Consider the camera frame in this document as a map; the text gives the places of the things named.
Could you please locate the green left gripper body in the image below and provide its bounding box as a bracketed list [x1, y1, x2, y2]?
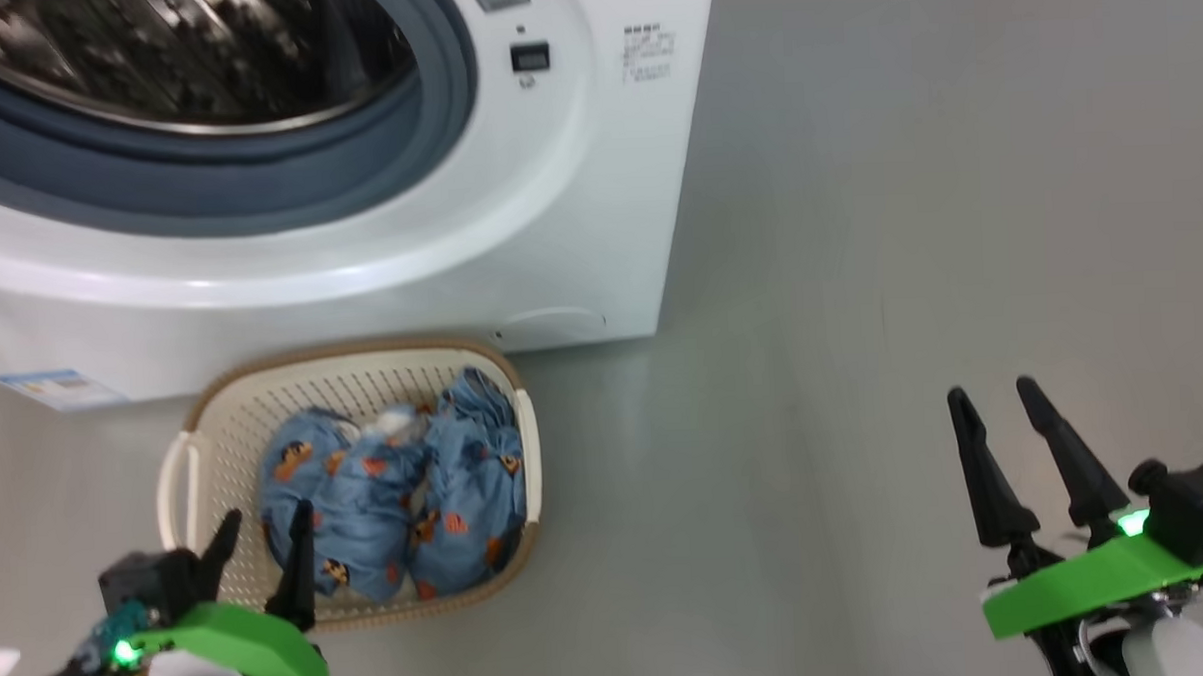
[121, 598, 329, 676]

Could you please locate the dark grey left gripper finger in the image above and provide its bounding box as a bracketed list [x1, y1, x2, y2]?
[262, 500, 319, 632]
[195, 509, 246, 603]

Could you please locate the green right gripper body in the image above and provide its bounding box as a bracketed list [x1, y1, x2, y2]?
[979, 532, 1203, 676]

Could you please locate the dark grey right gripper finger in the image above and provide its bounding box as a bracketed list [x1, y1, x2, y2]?
[1015, 372, 1133, 549]
[946, 383, 1042, 550]

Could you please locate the grey rubber door gasket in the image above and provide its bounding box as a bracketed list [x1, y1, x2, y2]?
[0, 0, 484, 246]

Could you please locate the white front-load washing machine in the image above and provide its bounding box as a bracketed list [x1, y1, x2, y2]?
[0, 0, 732, 412]

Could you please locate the stainless steel washing machine drum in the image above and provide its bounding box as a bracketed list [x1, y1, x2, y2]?
[0, 0, 420, 142]

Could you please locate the cream perforated laundry basket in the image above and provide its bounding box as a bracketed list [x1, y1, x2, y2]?
[152, 333, 548, 637]

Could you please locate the blue energy label sticker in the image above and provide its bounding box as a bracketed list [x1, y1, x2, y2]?
[0, 367, 130, 414]

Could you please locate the round white filter cover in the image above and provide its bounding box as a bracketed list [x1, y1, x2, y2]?
[495, 306, 608, 351]

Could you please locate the black text instruction label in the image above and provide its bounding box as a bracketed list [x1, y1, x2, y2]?
[621, 22, 676, 84]

